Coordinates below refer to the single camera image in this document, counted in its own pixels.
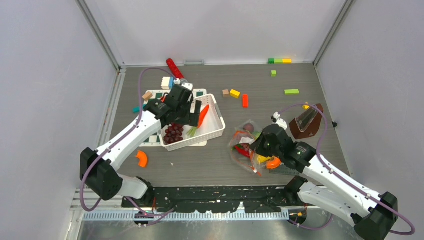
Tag green yellow block row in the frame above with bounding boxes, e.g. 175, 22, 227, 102
267, 58, 292, 64

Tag white slotted cable duct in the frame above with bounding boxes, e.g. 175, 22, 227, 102
82, 209, 290, 222

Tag white plastic basket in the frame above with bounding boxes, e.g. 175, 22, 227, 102
158, 94, 226, 152

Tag brown box with lid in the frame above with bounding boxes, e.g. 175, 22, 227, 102
289, 104, 323, 140

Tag orange fake carrot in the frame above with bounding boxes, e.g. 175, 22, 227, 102
187, 104, 210, 138

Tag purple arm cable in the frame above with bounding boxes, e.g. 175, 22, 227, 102
278, 103, 416, 237
79, 67, 176, 227

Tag purple fake grapes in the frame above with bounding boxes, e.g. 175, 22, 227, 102
163, 123, 184, 145

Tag flat green block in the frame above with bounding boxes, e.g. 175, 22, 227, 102
284, 89, 300, 96

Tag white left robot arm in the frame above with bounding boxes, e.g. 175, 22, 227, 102
80, 83, 202, 207

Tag red fake chili pepper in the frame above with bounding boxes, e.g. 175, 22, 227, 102
232, 145, 250, 158

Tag teal block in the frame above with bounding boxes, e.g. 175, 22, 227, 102
132, 104, 145, 114

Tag orange S-shaped track piece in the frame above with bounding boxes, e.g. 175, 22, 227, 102
266, 157, 282, 170

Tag red rectangular block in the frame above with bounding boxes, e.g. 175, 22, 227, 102
242, 94, 249, 108

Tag red cylinder tube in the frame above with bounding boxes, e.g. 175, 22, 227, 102
166, 58, 185, 80

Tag grey lego baseplate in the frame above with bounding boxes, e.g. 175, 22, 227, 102
269, 165, 300, 176

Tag white blue toy block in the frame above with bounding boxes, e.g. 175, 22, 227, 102
160, 77, 174, 90

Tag brown wooden cube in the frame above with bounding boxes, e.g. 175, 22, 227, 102
222, 89, 230, 98

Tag clear zip top bag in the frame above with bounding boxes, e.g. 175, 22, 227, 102
228, 119, 266, 176

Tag orange curved track piece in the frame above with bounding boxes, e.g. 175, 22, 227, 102
135, 150, 149, 168

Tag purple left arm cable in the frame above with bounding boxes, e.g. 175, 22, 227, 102
79, 67, 176, 227

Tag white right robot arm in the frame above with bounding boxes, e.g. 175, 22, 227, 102
250, 124, 398, 240

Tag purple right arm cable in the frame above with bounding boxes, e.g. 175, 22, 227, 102
278, 103, 416, 237

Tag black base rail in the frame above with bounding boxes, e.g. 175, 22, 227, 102
121, 186, 304, 214

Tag tan wooden block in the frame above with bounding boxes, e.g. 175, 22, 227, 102
142, 91, 153, 102

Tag green white chessboard mat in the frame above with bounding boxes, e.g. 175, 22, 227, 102
140, 88, 212, 151

